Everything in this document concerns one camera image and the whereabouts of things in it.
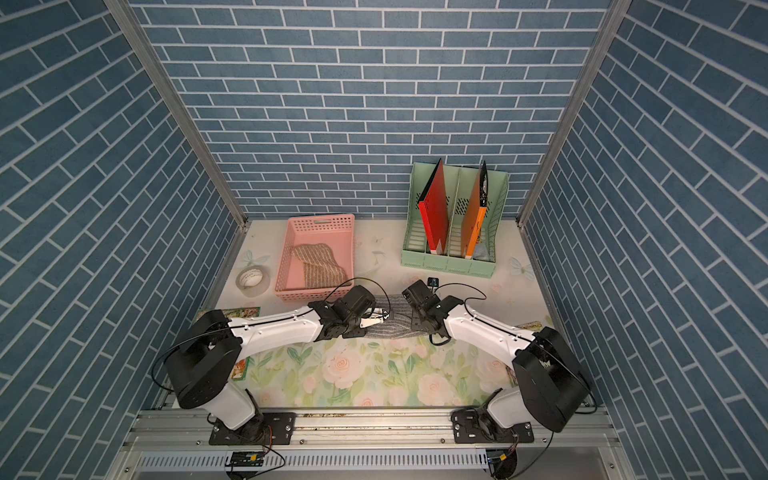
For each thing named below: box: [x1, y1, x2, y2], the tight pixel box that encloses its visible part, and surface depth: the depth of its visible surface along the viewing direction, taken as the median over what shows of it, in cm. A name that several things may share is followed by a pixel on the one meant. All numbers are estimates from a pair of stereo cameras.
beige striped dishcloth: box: [292, 243, 348, 287], surface depth 107 cm
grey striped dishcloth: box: [365, 294, 427, 339], surface depth 90 cm
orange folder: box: [461, 169, 487, 259], surface depth 89 cm
